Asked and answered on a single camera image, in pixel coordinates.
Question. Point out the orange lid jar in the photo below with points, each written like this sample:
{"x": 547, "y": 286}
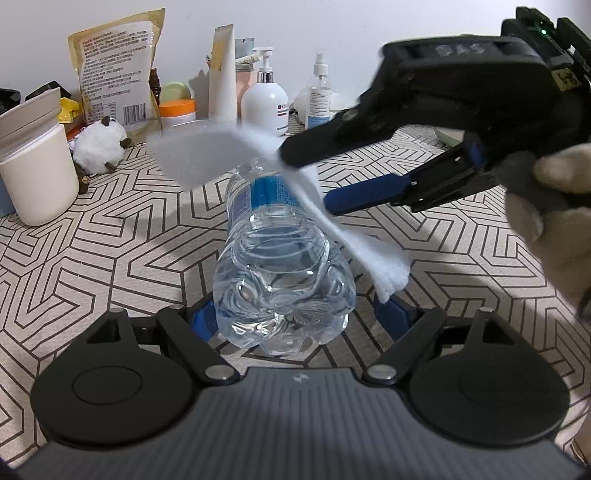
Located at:
{"x": 175, "y": 112}

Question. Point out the clear Aquafina water bottle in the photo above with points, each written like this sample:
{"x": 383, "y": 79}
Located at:
{"x": 279, "y": 281}

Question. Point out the white cosmetic tube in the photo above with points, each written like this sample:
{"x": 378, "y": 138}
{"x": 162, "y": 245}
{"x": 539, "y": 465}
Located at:
{"x": 222, "y": 100}

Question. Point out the green round compact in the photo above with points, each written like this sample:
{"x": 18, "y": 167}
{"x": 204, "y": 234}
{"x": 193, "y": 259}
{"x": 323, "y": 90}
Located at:
{"x": 174, "y": 91}

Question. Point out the yellow snack packet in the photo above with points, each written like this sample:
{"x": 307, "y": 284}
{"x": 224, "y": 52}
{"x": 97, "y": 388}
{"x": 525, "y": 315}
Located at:
{"x": 70, "y": 110}

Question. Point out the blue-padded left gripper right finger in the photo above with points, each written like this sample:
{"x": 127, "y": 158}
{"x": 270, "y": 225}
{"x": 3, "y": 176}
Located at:
{"x": 413, "y": 330}

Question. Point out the pink cup with toothbrushes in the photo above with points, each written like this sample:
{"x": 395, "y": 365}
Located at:
{"x": 246, "y": 57}

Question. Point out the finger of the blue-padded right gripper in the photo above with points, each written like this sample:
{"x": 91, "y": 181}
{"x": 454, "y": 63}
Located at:
{"x": 449, "y": 176}
{"x": 348, "y": 131}

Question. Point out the white cylindrical cup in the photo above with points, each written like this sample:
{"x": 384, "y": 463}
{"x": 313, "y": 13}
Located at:
{"x": 39, "y": 175}

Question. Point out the clear spray bottle blue label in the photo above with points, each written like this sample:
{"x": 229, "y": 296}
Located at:
{"x": 319, "y": 94}

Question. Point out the beige collapsible cup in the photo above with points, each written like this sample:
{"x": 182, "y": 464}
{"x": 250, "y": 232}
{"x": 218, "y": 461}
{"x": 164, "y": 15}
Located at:
{"x": 30, "y": 119}

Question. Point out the white pump lotion bottle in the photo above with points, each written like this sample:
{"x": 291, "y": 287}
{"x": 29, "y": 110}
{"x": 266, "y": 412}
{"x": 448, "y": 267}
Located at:
{"x": 265, "y": 104}

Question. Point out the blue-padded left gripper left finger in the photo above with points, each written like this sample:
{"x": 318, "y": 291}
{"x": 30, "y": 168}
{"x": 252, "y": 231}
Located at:
{"x": 180, "y": 344}

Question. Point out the white paper towel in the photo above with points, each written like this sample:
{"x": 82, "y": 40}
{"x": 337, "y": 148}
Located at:
{"x": 195, "y": 153}

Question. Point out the small panda plush toy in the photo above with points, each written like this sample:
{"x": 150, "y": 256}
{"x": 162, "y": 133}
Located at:
{"x": 98, "y": 149}

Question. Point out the brown small dropper bottle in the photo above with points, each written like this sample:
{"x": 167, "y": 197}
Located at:
{"x": 154, "y": 84}

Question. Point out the gloved right hand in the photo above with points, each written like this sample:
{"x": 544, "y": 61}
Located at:
{"x": 547, "y": 203}

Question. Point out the kraft paper food pouch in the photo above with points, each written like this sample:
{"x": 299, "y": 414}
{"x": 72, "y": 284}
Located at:
{"x": 113, "y": 63}

